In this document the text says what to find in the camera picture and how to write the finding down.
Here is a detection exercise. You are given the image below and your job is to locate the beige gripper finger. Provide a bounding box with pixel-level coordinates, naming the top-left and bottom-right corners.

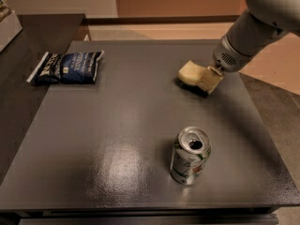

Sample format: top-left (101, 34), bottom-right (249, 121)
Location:
top-left (196, 66), bottom-right (225, 94)

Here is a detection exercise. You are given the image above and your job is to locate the yellow sponge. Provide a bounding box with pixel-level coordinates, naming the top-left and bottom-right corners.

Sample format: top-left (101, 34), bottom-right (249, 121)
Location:
top-left (177, 60), bottom-right (206, 86)

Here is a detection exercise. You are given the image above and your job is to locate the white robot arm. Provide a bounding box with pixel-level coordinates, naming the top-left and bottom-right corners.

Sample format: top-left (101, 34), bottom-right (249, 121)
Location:
top-left (197, 0), bottom-right (300, 94)

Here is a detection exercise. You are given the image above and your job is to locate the green 7up can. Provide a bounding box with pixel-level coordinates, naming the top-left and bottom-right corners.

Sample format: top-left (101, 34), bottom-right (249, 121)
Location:
top-left (170, 127), bottom-right (212, 186)

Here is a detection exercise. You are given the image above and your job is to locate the blue chip bag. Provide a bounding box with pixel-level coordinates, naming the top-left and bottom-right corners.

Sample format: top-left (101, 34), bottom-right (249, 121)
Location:
top-left (27, 51), bottom-right (104, 85)

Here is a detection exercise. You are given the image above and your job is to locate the grey box at left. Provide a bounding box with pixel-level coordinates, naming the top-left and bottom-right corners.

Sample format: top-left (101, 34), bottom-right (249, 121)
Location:
top-left (0, 0), bottom-right (23, 52)

